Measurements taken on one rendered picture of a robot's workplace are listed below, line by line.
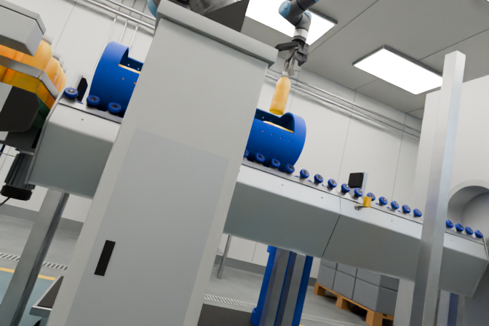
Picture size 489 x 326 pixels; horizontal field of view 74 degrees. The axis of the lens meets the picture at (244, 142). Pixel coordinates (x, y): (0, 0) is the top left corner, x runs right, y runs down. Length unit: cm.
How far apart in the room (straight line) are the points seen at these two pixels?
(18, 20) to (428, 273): 165
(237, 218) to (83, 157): 62
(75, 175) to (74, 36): 400
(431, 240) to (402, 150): 511
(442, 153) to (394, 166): 484
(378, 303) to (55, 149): 363
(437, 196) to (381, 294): 271
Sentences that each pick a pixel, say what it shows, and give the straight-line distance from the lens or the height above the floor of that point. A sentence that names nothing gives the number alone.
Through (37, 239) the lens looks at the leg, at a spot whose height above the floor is 46.
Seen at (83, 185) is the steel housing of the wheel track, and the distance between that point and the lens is 128.
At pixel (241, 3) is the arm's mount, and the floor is 128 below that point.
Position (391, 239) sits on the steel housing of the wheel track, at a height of 79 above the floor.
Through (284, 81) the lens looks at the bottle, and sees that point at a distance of 157.
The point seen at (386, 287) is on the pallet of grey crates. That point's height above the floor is 41.
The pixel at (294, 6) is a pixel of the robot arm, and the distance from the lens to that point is 167.
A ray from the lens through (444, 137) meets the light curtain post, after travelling 166.
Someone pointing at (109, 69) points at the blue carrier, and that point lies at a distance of 128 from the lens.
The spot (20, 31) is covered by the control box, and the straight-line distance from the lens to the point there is 114.
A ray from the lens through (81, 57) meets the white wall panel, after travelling 503.
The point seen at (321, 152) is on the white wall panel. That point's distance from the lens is 554.
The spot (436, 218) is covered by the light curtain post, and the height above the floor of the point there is 91.
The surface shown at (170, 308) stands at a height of 48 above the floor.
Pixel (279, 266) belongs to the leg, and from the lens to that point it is 161.
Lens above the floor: 70
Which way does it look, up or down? 13 degrees up
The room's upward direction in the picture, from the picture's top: 15 degrees clockwise
